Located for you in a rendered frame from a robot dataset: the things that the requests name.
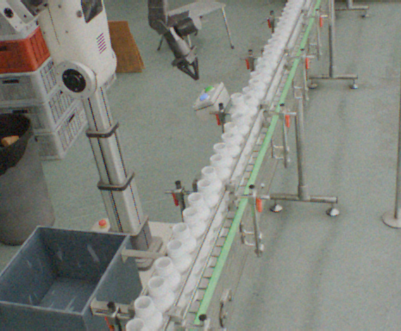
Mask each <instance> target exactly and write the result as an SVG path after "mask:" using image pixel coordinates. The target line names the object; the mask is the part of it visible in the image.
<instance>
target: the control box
mask: <svg viewBox="0 0 401 331"><path fill-rule="evenodd" d="M212 86H213V89H211V90H210V91H205V89H206V88H205V89H203V91H202V92H201V94H200V95H199V97H198V99H197V101H196V102H195V103H194V105H193V106H192V108H193V109H194V111H195V113H196V114H197V116H198V119H199V121H200V122H201V123H203V122H207V121H211V120H214V119H216V116H215V115H210V111H218V104H219V103H223V107H225V108H226V106H227V104H228V102H229V100H230V96H229V94H228V92H227V90H226V89H225V87H224V86H223V84H222V82H221V83H219V84H213V85H212ZM203 94H208V96H207V97H206V98H205V99H203V100H201V99H200V97H201V96H202V95H203Z"/></svg>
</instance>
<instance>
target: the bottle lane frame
mask: <svg viewBox="0 0 401 331"><path fill-rule="evenodd" d="M320 4H321V6H322V10H325V11H328V6H327V0H317V2H316V4H315V8H314V10H313V12H312V14H311V15H312V16H314V15H315V9H319V10H318V13H320V14H321V13H322V15H326V13H327V12H322V11H320ZM308 37H310V44H316V22H315V18H311V19H310V21H309V23H308V28H307V29H306V30H305V32H304V38H303V39H302V41H301V45H300V48H299V49H298V51H297V55H296V56H300V54H301V51H300V49H301V48H304V52H305V56H308V55H309V56H311V55H314V54H310V53H309V46H310V51H311V52H312V53H314V52H315V51H316V46H311V45H310V44H308ZM293 79H294V81H295V86H296V87H302V73H301V62H300V59H294V61H293V65H292V69H291V70H290V74H288V78H287V79H286V83H285V87H284V88H283V90H282V94H281V97H280V98H279V100H278V102H279V103H278V105H277V106H275V107H276V109H275V111H274V112H279V105H280V104H281V103H283V104H284V105H285V108H286V112H295V110H296V108H297V106H298V100H299V99H296V98H295V97H294V93H293V91H294V90H295V91H296V97H300V96H301V93H302V90H296V89H295V88H293V82H292V81H293ZM265 134H266V137H265V138H264V140H263V144H262V145H259V146H261V148H260V150H259V152H257V153H259V154H258V157H257V158H254V159H256V161H255V164H254V168H253V169H252V171H251V175H250V178H249V179H248V180H247V185H246V186H243V187H245V190H244V191H243V194H248V193H249V188H248V186H249V185H251V184H253V185H255V189H256V190H257V192H258V195H268V193H269V190H270V189H271V183H272V181H273V178H274V175H275V171H276V169H277V166H278V164H279V159H275V158H273V149H274V150H275V157H280V156H281V154H282V149H275V148H274V147H272V143H271V139H272V137H273V139H274V145H275V146H276V147H282V146H283V139H282V129H281V120H280V119H279V116H273V117H272V120H271V125H270V127H269V128H267V133H265ZM230 220H232V222H231V225H230V228H228V229H229V231H228V233H227V237H222V238H225V241H224V243H223V245H222V247H221V248H222V250H221V252H220V253H219V256H218V257H215V258H218V260H217V262H216V265H215V266H213V267H211V268H213V269H214V271H213V272H212V274H211V277H210V278H208V279H209V280H210V281H209V283H208V284H207V287H206V289H202V290H204V291H205V293H204V296H203V300H195V301H198V302H200V305H199V308H198V312H197V313H192V314H194V315H195V318H194V322H193V323H194V324H199V320H198V316H199V315H201V314H205V315H206V316H207V318H209V319H210V322H211V326H215V327H220V328H221V327H222V323H221V319H220V314H221V307H222V304H223V303H225V299H224V298H225V296H226V291H227V289H231V290H232V294H233V296H234V295H235V293H236V290H237V288H238V284H239V281H240V278H241V275H242V270H243V268H244V265H245V264H246V261H247V256H248V254H249V251H250V247H251V246H246V244H245V243H244V244H242V233H243V232H241V225H240V224H241V221H243V223H244V230H246V231H247V232H253V233H254V225H253V218H252V213H251V204H248V199H247V198H242V199H241V201H240V202H239V209H238V210H237V212H235V218H233V219H230ZM245 235H246V242H247V243H248V244H252V242H253V237H254V234H245Z"/></svg>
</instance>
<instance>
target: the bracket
mask: <svg viewBox="0 0 401 331"><path fill-rule="evenodd" d="M327 6H328V11H325V10H322V6H321V4H320V11H322V12H327V13H326V15H322V13H321V14H320V13H318V10H319V9H315V15H314V16H308V14H307V7H302V9H301V10H302V14H304V16H303V19H304V22H303V23H302V25H303V28H308V22H307V21H306V20H308V18H315V22H316V44H310V37H308V44H310V45H311V46H316V53H312V52H311V51H310V46H309V53H310V54H316V57H317V60H320V59H321V56H322V53H321V52H320V48H321V47H322V44H320V34H319V21H320V27H322V26H323V21H327V23H328V26H330V23H331V22H332V19H331V18H330V15H331V13H332V11H331V10H330V0H327ZM327 15H328V19H323V18H327ZM280 17H281V16H275V15H274V13H273V10H270V16H266V17H263V18H262V19H263V20H267V21H268V26H269V28H271V26H272V35H273V34H274V29H275V27H274V21H275V20H279V18H280ZM284 50H285V54H286V56H285V58H286V61H288V62H285V67H286V70H291V69H292V62H290V61H292V59H300V62H301V73H302V87H296V86H295V81H294V79H293V81H292V82H293V88H295V89H296V90H302V94H303V97H296V91H295V90H294V91H293V93H294V97H295V98H296V99H302V103H303V104H304V106H306V105H307V102H309V98H308V97H307V92H308V87H307V86H306V77H305V67H306V69H309V59H314V58H315V56H314V55H311V56H305V52H304V48H301V49H300V51H301V54H300V56H292V54H289V53H291V47H285V48H284ZM258 58H262V55H261V57H254V53H253V50H251V49H250V50H248V56H247V57H240V59H245V60H246V61H247V69H250V73H251V72H254V60H255V59H258ZM249 63H250V65H249ZM260 105H261V109H263V117H265V118H263V121H262V123H263V128H269V127H270V125H271V119H267V117H270V116H279V119H280V120H281V129H282V139H283V146H282V147H276V146H275V145H274V139H273V137H272V139H271V143H272V147H274V148H275V149H282V154H283V157H284V158H282V157H275V150H274V149H273V158H275V159H282V160H283V166H284V167H285V169H287V168H289V164H290V162H291V158H290V157H289V156H288V153H289V152H290V148H289V147H288V146H287V131H286V127H290V117H291V116H296V115H297V113H296V112H286V108H285V105H284V104H283V103H281V104H280V105H279V112H271V110H270V109H268V108H269V102H268V101H261V102H260ZM210 115H215V116H216V120H217V125H221V124H222V133H224V125H225V124H226V120H225V116H226V115H230V112H229V111H226V108H225V107H223V103H219V104H218V111H210ZM220 119H221V121H220ZM285 119H286V120H285ZM201 180H203V179H202V178H194V180H193V182H192V187H193V190H185V186H184V185H182V184H181V181H179V180H178V181H176V182H174V183H175V185H176V189H175V190H165V194H172V196H173V198H174V204H175V206H179V207H180V210H181V214H182V218H183V211H184V210H186V206H185V200H184V196H185V195H190V194H193V193H195V192H196V190H197V183H198V182H199V181H201ZM225 186H227V191H230V193H229V200H230V201H229V204H228V206H229V211H230V212H237V210H238V209H239V201H237V199H238V197H239V198H247V199H248V204H251V213H252V218H253V225H254V233H253V232H247V231H246V230H244V223H243V221H241V224H240V225H241V232H243V233H242V244H244V243H245V244H246V246H251V247H255V248H254V253H257V257H258V258H259V257H262V253H263V250H264V246H263V245H262V236H263V234H262V233H261V232H260V229H259V217H258V211H259V212H262V204H261V202H262V200H269V199H270V196H268V195H258V192H257V190H256V189H255V185H253V184H251V185H249V186H248V188H249V193H248V194H238V190H235V187H236V184H235V180H227V182H226V183H225ZM257 206H258V209H257ZM245 234H254V237H253V241H254V242H255V244H248V243H247V242H246V235H245ZM107 307H108V309H109V312H108V311H102V310H96V312H95V315H97V316H104V317H105V321H106V322H107V323H108V325H109V327H110V330H116V331H123V329H122V325H121V321H120V320H121V319H122V320H127V321H131V320H132V319H133V318H134V316H135V300H132V302H131V303H130V304H129V306H128V314H122V312H121V310H120V306H116V305H115V303H113V302H110V303H108V304H107ZM183 314H184V311H183V307H179V306H173V305H172V306H171V309H170V311H169V313H168V315H169V316H170V317H171V322H174V327H175V330H176V331H188V329H196V330H198V331H226V328H220V327H215V326H211V322H210V319H209V318H207V316H206V315H205V314H201V315H199V316H198V320H199V324H194V323H189V322H186V319H183Z"/></svg>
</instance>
